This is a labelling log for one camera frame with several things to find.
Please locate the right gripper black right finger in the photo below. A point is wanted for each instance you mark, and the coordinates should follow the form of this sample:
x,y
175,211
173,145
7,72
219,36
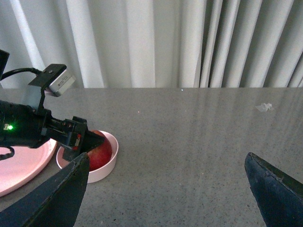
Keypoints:
x,y
279,196

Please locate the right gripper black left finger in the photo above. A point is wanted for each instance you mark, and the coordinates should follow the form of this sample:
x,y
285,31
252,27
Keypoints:
x,y
55,203

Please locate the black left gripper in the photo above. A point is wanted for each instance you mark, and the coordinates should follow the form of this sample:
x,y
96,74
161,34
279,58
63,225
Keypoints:
x,y
22,126

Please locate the red apple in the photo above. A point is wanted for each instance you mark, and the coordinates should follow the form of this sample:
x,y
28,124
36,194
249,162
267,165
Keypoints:
x,y
101,155

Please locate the pink bowl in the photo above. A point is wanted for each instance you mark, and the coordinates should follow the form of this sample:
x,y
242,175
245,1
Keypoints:
x,y
101,173

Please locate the pink plate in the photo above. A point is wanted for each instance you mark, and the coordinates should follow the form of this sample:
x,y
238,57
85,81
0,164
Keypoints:
x,y
24,166

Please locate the white curtain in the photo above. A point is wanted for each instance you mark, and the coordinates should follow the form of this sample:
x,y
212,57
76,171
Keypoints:
x,y
159,43

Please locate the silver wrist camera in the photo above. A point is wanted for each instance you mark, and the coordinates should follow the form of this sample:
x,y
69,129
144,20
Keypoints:
x,y
61,84

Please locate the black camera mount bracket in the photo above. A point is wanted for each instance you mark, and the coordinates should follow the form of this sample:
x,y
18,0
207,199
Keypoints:
x,y
41,83

